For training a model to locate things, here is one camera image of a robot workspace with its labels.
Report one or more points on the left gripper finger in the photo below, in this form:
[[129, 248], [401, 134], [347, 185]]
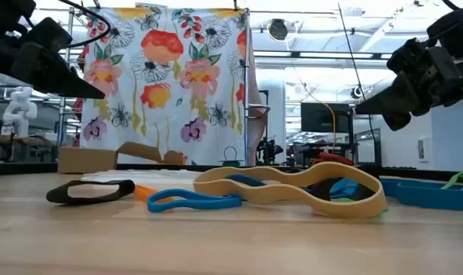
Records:
[[56, 76]]

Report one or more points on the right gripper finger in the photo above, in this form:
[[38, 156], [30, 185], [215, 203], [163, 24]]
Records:
[[399, 120], [395, 101]]

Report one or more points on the large blue rubber band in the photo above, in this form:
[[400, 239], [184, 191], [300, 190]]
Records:
[[426, 195]]

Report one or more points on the wide black rubber band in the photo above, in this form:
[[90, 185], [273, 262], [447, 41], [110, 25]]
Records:
[[63, 196]]

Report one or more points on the thin blue rubber band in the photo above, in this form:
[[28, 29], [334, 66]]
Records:
[[193, 204]]

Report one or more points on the black background robot arm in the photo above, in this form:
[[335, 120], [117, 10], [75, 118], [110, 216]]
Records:
[[267, 151]]

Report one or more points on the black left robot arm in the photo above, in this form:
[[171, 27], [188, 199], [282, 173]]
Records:
[[6, 9]]

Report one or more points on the large tan rubber band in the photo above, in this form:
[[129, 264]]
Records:
[[277, 195]]

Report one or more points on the orange rubber band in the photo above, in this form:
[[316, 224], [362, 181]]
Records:
[[145, 192]]

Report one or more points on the red hanging cloth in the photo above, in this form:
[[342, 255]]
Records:
[[78, 105]]

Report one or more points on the black background desk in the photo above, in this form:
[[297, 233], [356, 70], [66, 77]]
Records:
[[377, 153]]

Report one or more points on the small black round fixture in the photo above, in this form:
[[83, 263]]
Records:
[[353, 92]]

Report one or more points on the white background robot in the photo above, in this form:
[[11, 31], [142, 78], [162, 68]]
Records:
[[19, 110]]

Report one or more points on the red resistance band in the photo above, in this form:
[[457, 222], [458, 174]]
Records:
[[336, 157]]

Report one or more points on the black monitor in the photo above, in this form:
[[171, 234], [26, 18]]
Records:
[[323, 118]]

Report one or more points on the background workbench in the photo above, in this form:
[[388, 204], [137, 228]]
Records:
[[21, 143]]

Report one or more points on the ceiling light strip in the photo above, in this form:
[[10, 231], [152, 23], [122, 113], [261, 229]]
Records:
[[331, 54]]

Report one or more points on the open cardboard box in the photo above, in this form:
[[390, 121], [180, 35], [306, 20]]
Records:
[[82, 160]]

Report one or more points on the floral print curtain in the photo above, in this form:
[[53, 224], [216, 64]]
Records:
[[159, 114]]

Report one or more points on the stack of clear bags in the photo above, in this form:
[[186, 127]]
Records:
[[140, 176]]

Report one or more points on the black round ceiling device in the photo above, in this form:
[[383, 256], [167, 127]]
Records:
[[278, 30]]

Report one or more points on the pink hanging cloth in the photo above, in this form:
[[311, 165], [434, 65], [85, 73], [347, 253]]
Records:
[[256, 130]]

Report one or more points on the white wall box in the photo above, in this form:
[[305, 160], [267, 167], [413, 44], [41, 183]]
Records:
[[422, 149]]

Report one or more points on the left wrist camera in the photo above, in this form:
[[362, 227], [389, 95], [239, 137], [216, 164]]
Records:
[[48, 34]]

